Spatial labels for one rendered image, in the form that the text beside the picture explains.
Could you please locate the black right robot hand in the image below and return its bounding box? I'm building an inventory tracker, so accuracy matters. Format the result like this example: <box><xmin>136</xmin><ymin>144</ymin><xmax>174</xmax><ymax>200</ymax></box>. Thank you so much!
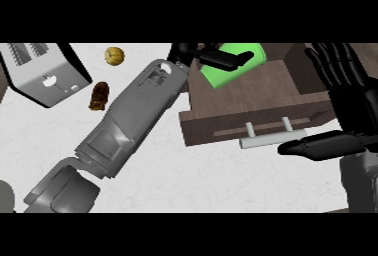
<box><xmin>276</xmin><ymin>42</ymin><xmax>378</xmax><ymax>162</ymax></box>

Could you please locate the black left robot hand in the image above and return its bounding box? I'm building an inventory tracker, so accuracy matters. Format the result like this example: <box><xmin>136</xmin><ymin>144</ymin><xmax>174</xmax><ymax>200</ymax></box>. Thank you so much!
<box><xmin>167</xmin><ymin>42</ymin><xmax>255</xmax><ymax>73</ymax></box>

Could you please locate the green cup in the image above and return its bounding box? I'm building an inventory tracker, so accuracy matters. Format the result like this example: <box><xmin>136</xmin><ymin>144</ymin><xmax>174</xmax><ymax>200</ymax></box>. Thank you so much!
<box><xmin>199</xmin><ymin>42</ymin><xmax>269</xmax><ymax>89</ymax></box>

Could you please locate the brown wooden drawer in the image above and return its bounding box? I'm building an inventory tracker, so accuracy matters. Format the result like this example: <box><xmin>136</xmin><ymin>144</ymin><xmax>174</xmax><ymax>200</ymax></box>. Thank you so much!
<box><xmin>177</xmin><ymin>42</ymin><xmax>378</xmax><ymax>148</ymax></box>

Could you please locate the silver toaster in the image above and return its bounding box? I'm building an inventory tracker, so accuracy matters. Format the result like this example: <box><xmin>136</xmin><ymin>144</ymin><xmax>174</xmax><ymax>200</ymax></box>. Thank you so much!
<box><xmin>0</xmin><ymin>42</ymin><xmax>94</xmax><ymax>109</ymax></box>

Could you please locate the white drawer handle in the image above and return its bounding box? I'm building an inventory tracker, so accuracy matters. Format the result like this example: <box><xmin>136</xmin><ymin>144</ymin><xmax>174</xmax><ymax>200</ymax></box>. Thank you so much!
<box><xmin>238</xmin><ymin>116</ymin><xmax>309</xmax><ymax>150</ymax></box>

